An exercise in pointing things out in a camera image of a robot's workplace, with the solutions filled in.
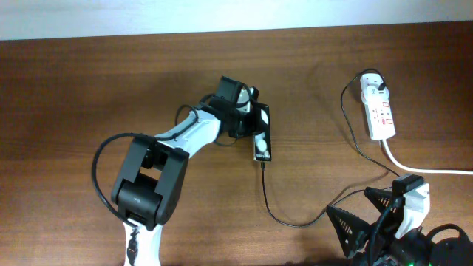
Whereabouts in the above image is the black smartphone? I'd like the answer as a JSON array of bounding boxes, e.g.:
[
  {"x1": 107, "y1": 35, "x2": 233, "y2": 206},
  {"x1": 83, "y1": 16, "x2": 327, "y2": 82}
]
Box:
[{"x1": 253, "y1": 103, "x2": 272, "y2": 162}]

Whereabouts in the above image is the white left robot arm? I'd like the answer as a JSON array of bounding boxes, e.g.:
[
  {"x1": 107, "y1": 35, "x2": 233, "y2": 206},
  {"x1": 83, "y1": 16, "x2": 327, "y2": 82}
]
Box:
[{"x1": 111, "y1": 77, "x2": 272, "y2": 265}]

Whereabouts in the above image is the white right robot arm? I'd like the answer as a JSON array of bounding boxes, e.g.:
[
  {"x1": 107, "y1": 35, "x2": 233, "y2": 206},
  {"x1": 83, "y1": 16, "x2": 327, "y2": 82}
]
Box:
[{"x1": 326, "y1": 174, "x2": 472, "y2": 266}]

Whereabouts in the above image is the white USB charger adapter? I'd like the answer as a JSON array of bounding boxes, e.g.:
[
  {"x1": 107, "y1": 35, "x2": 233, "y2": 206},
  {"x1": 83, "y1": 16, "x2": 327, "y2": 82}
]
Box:
[{"x1": 360, "y1": 73, "x2": 389, "y2": 105}]

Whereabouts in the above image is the white power strip cord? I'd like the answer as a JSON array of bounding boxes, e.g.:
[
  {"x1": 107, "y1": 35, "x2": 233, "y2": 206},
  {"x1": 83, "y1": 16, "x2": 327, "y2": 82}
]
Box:
[{"x1": 379, "y1": 138, "x2": 473, "y2": 176}]

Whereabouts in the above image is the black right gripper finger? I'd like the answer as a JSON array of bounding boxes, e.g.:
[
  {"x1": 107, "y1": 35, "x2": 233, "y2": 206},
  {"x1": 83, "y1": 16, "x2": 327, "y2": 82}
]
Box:
[
  {"x1": 364, "y1": 187, "x2": 392, "y2": 213},
  {"x1": 326, "y1": 205, "x2": 370, "y2": 259}
]

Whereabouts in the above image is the white power strip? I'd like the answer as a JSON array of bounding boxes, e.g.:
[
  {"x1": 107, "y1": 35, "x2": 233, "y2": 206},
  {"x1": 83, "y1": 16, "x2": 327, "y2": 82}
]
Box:
[{"x1": 364, "y1": 100, "x2": 395, "y2": 140}]

